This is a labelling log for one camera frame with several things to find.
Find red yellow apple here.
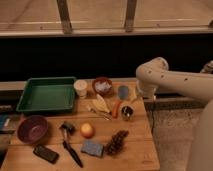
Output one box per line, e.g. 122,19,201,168
80,123,95,138

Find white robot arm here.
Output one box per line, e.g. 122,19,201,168
136,57,213,171

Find brown bowl with white contents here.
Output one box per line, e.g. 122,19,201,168
92,77,112,96

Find blue cup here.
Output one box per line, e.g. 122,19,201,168
118,85,129,100

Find orange carrot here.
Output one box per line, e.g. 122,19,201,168
112,100,122,118

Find white paper cup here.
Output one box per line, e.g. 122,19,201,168
74,80,88,98

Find round metal tin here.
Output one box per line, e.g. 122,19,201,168
121,105,134,121

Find brown pine cone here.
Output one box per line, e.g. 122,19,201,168
105,130,129,155

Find blue sponge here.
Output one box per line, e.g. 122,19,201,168
81,140,104,157

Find green plastic tray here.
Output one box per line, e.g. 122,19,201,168
16,77,76,114

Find purple bowl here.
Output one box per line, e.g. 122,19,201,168
17,115,48,144

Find black phone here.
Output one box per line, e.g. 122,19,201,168
33,145,59,164

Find black handled brush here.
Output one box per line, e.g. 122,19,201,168
60,121,83,167

